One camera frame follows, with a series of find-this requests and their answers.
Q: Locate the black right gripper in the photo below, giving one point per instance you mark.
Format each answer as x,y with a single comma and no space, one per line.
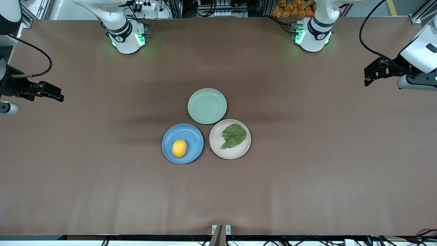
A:
13,86

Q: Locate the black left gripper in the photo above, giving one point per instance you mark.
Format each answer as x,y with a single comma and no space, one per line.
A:
395,66

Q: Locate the yellow lemon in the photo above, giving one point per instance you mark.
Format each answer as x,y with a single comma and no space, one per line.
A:
179,148

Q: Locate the green lettuce leaf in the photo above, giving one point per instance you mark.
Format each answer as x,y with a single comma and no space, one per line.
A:
235,135

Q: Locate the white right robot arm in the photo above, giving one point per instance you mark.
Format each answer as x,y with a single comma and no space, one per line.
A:
124,32

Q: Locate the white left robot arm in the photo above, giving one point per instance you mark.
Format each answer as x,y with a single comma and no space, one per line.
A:
315,34

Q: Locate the bag of orange items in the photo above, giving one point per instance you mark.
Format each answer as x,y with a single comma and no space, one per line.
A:
290,7

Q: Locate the white power strip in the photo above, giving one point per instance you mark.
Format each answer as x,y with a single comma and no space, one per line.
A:
145,6

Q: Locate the blue plate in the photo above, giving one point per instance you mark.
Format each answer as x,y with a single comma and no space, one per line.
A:
191,136

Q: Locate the green plate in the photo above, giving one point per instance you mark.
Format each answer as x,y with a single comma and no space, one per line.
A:
207,106

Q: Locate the beige plate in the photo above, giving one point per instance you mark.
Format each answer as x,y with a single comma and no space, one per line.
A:
215,143

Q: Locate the aluminium frame profile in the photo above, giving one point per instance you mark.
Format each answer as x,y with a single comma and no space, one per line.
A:
423,12
27,13

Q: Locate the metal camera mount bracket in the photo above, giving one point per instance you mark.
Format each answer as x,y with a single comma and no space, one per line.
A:
221,234

